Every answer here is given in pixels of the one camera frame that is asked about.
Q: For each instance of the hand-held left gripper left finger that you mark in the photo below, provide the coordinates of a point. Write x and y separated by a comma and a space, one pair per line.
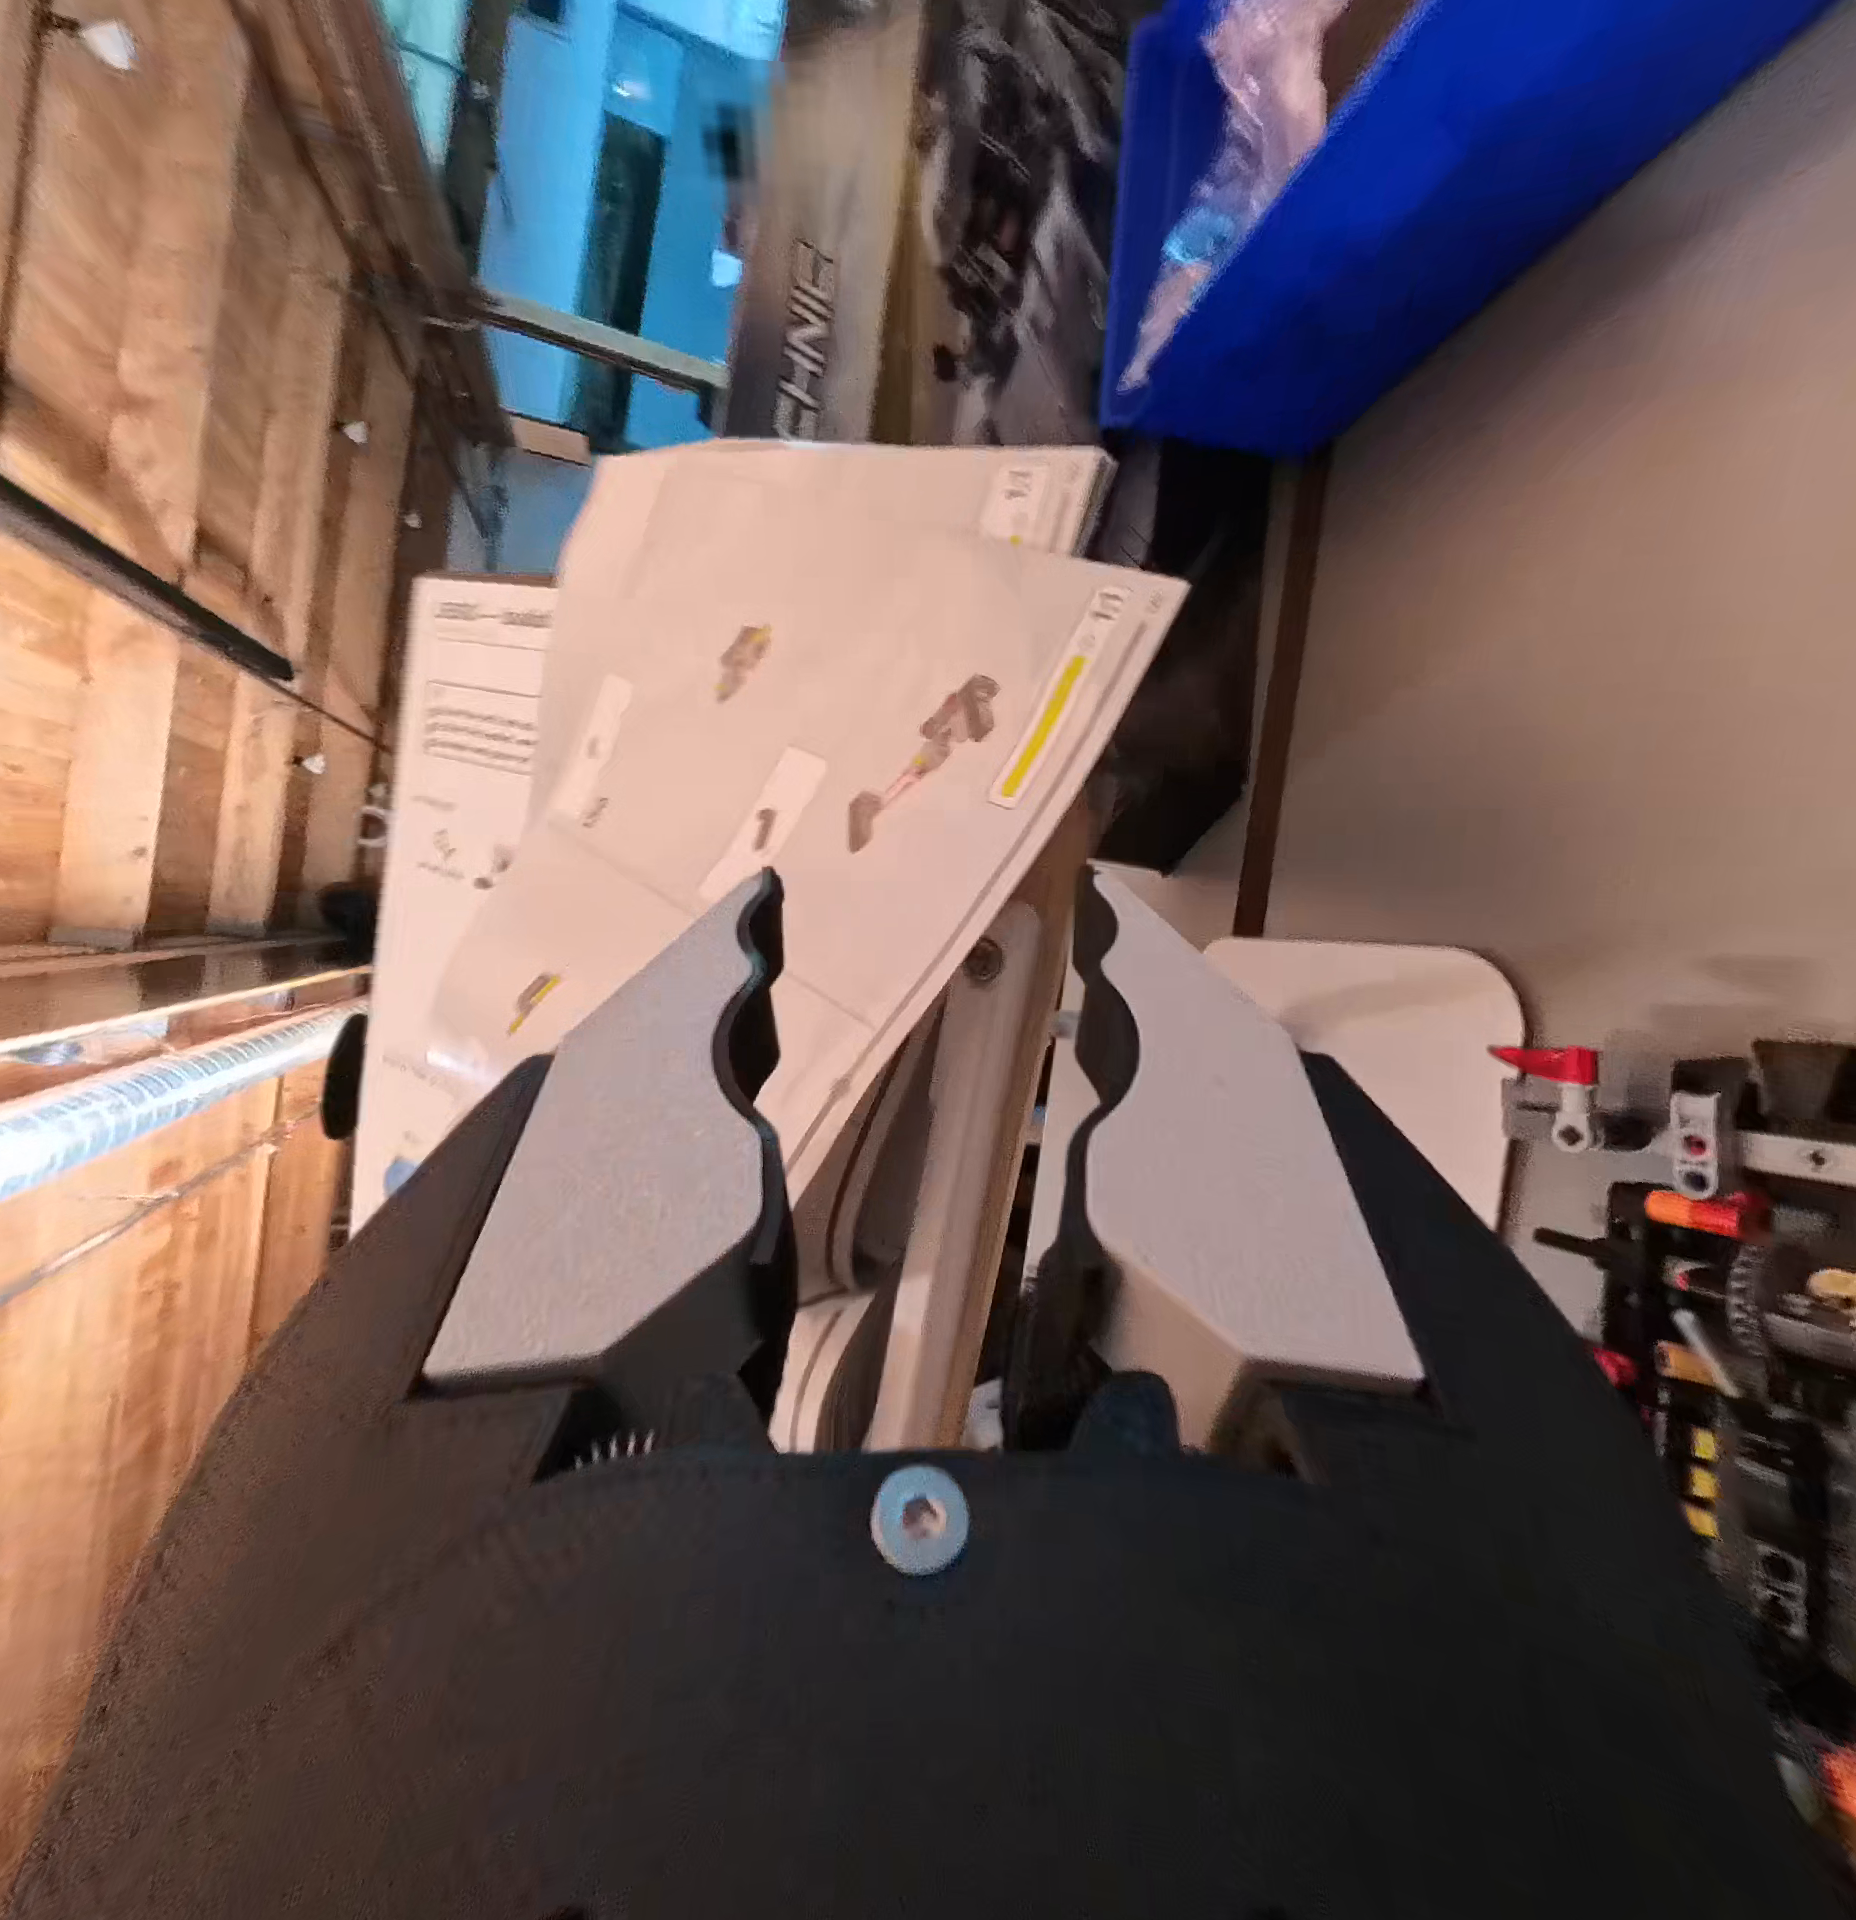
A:
597, 1200

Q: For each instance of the open instruction booklet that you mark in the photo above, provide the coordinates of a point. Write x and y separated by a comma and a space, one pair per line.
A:
808, 599

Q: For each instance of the partly built lego model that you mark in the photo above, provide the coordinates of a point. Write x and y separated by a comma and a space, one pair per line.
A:
1767, 1350

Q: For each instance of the white booklet stand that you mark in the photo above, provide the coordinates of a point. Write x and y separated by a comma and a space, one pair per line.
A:
1392, 1020

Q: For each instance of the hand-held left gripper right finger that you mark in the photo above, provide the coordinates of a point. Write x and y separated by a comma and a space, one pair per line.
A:
1241, 1200

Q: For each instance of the blue plastic bin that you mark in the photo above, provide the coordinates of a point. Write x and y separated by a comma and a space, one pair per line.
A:
1438, 195

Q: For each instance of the clear plastic parts bags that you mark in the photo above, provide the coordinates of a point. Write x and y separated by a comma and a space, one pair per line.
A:
1258, 119

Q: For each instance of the dark printed lego box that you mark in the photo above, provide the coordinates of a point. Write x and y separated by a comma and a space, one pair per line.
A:
1003, 226

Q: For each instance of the silver ventilation duct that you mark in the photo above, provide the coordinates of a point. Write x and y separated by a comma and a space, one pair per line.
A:
148, 1103

